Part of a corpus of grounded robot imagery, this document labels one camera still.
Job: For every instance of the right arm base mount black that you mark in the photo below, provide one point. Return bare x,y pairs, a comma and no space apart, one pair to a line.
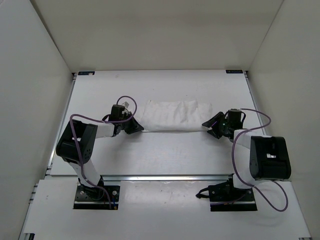
224,197

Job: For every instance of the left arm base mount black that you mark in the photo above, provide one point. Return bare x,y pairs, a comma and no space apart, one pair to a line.
91,198

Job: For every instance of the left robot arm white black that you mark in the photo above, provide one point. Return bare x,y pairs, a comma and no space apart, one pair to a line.
77,141

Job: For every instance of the left blue corner label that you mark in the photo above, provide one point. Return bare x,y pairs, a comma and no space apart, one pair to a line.
86,73

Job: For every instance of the white pleated skirt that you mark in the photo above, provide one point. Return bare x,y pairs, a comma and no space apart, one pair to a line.
177,116

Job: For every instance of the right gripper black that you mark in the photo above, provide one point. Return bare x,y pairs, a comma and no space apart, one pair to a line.
219,118

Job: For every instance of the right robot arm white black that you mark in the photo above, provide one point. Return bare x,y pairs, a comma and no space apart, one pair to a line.
268,155

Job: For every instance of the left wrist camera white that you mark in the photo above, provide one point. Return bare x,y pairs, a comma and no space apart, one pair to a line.
126,104

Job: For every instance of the aluminium front table rail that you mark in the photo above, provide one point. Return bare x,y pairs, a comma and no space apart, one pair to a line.
166,178

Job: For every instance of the right blue corner label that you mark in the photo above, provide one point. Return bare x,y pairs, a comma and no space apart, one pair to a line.
234,71

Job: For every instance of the blue corner label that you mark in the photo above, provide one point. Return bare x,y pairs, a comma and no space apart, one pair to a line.
86,73
234,71

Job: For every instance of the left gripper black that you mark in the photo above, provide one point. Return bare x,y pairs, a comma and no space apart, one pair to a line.
135,127

